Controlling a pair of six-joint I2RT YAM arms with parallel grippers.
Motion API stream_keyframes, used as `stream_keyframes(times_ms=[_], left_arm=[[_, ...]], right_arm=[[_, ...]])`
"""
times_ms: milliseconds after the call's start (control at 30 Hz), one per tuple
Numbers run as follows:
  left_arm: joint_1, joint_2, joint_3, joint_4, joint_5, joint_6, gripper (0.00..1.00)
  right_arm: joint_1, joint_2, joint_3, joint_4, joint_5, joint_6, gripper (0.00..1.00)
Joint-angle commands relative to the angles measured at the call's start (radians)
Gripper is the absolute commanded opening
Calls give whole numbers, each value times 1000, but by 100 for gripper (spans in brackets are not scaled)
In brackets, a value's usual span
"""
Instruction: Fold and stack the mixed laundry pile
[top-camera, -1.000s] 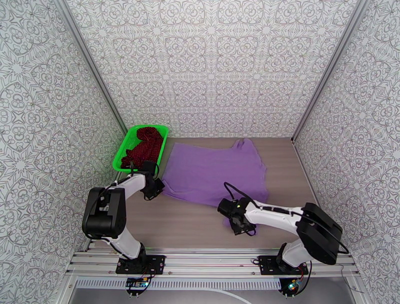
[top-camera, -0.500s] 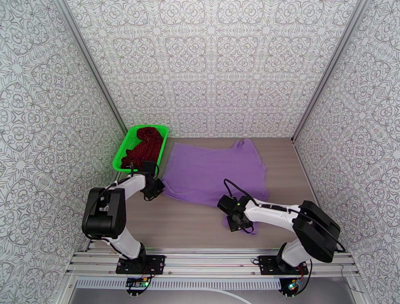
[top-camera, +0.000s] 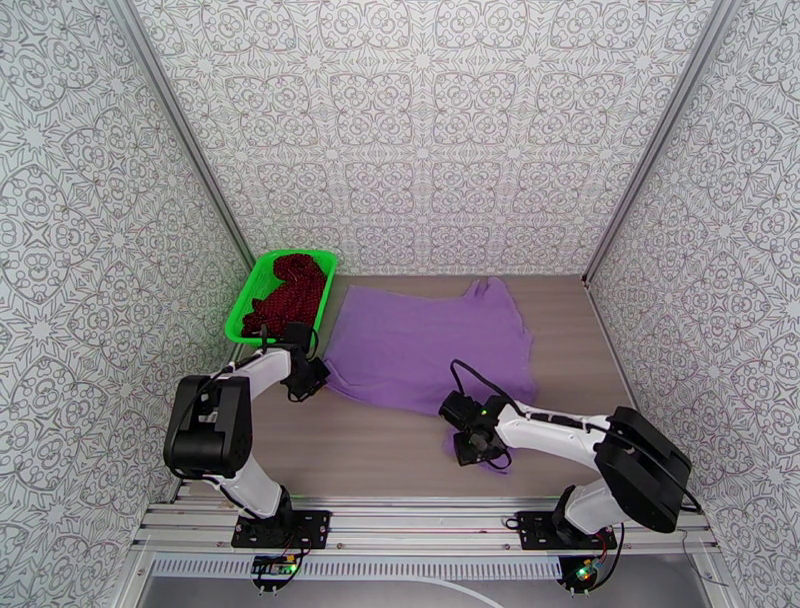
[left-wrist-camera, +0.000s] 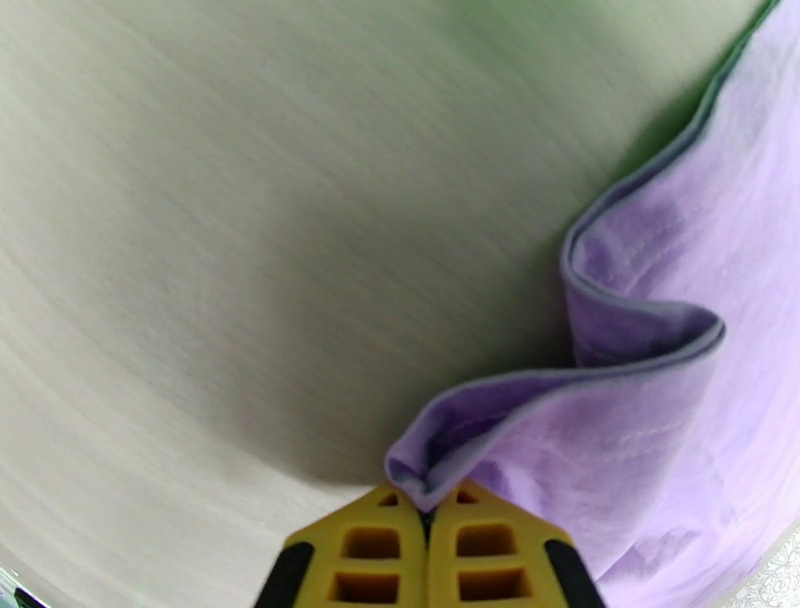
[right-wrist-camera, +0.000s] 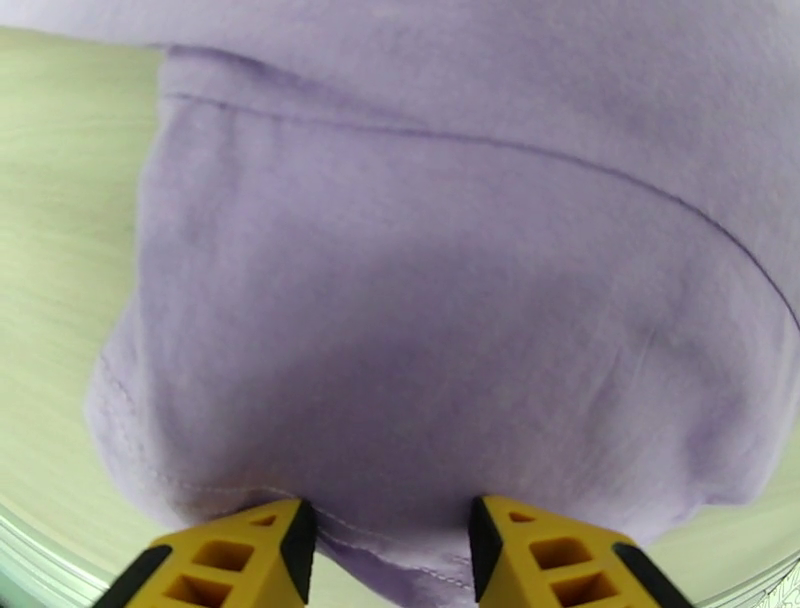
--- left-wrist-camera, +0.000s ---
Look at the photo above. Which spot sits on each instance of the purple shirt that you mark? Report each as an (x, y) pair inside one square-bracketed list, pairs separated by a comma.
[(687, 406)]

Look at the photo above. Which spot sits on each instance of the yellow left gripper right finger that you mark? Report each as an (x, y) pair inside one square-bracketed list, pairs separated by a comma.
[(487, 550)]

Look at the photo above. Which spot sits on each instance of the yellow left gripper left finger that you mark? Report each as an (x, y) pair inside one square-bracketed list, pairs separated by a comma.
[(375, 550)]

